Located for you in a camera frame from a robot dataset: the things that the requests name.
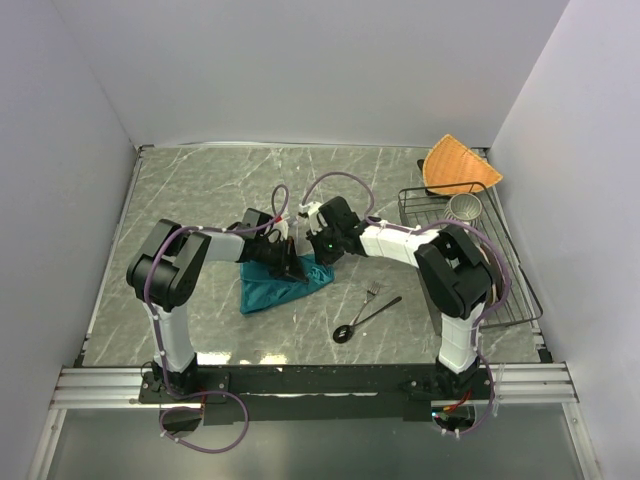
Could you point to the silver fork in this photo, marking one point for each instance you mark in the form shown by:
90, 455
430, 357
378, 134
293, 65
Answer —
371, 292

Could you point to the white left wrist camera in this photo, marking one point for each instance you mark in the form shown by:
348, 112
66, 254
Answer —
279, 230

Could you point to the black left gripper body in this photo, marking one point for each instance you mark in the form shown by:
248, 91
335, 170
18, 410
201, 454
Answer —
272, 254

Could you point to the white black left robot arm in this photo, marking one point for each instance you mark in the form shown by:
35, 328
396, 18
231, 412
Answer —
166, 268

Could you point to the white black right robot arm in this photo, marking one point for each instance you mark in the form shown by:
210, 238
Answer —
456, 275

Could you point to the teal satin napkin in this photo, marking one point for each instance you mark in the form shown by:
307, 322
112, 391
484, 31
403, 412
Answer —
260, 291

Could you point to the aluminium rail frame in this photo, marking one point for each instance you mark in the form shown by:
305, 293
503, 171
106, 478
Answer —
118, 387

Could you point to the orange woven fan basket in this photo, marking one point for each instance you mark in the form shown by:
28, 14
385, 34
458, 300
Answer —
451, 168

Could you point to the dark brown plate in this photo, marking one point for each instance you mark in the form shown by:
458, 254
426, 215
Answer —
497, 276

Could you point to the black spoon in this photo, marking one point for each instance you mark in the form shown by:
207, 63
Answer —
344, 333

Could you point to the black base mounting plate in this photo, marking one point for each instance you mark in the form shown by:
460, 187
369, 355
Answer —
326, 392

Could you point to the black wire dish rack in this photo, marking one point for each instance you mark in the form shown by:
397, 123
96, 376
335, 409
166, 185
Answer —
419, 206

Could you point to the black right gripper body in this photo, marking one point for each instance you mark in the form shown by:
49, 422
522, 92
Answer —
327, 244

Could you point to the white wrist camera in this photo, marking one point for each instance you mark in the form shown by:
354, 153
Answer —
279, 230
310, 212

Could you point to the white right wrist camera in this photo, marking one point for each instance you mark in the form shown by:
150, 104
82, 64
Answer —
310, 212

